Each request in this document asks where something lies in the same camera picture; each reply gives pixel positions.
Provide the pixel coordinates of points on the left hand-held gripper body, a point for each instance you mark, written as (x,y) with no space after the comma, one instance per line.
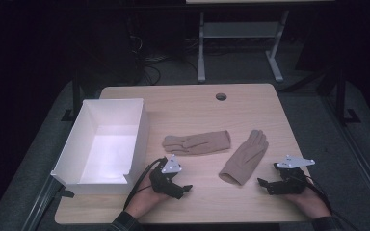
(162,181)

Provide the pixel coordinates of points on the grey metal table frame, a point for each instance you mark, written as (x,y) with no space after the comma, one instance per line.
(241,29)

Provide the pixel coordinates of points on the person's left hand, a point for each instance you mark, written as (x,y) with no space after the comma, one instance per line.
(143,200)

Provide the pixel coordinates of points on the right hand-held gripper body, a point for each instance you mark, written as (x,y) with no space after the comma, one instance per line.
(294,183)

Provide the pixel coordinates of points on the person's right hand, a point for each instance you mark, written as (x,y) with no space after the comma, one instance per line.
(313,205)

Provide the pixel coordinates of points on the aluminium floor rail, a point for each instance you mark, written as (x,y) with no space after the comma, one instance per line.
(359,154)
(41,202)

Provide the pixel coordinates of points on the white storage box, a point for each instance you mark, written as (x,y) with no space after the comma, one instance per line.
(109,160)

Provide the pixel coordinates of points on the black metal stand leg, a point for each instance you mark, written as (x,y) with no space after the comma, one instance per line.
(342,99)
(76,96)

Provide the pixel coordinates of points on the beige knit glove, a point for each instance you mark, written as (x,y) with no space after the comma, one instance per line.
(244,159)
(199,143)

